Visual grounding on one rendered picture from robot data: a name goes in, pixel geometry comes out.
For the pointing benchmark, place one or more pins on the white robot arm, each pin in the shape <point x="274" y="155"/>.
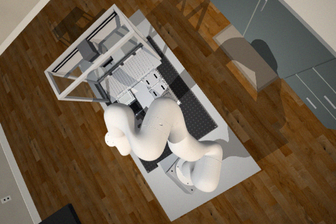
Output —
<point x="200" y="162"/>

